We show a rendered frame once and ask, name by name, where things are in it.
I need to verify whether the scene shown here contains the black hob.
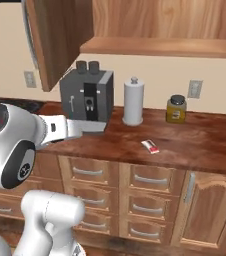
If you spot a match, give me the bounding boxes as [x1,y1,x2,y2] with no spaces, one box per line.
[0,96,47,115]

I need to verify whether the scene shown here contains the open wooden cabinet door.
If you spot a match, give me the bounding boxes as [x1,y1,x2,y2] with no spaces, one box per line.
[24,0,95,93]

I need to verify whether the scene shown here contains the white paper towel roll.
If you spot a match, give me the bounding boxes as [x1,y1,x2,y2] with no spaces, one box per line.
[122,76,146,127]

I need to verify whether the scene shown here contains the grey base cabinet door handle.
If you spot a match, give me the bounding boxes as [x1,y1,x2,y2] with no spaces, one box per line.
[183,172,197,205]

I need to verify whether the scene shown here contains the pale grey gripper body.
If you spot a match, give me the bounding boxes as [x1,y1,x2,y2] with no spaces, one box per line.
[65,118,84,141]

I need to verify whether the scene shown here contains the grey coffee machine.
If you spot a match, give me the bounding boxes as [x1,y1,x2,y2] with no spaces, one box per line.
[59,60,115,134]

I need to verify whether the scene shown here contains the wooden wall cabinet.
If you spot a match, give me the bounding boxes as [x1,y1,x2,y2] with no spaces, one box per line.
[79,0,226,60]

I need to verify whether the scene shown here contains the yellow jam jar black lid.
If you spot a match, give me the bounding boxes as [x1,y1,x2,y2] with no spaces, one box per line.
[165,94,188,125]

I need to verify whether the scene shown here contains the white and red bar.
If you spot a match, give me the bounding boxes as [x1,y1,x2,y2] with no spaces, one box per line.
[140,139,161,155]

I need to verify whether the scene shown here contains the wooden drawer front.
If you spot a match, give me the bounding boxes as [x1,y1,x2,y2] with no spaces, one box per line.
[128,194,175,222]
[67,156,112,185]
[128,163,177,193]
[75,209,115,235]
[70,185,115,214]
[126,218,173,244]
[0,189,25,219]
[31,152,65,182]

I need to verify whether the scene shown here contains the grey drawer handle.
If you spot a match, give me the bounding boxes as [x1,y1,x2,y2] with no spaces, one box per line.
[72,166,105,177]
[132,203,165,216]
[78,196,106,206]
[0,204,13,215]
[129,227,161,239]
[80,220,108,231]
[133,174,170,186]

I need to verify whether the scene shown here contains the wooden base cabinet door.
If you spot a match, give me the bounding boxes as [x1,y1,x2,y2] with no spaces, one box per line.
[179,170,226,248]

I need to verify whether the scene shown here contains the white wall outlet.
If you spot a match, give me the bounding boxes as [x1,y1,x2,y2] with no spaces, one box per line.
[23,70,38,89]
[187,79,204,100]

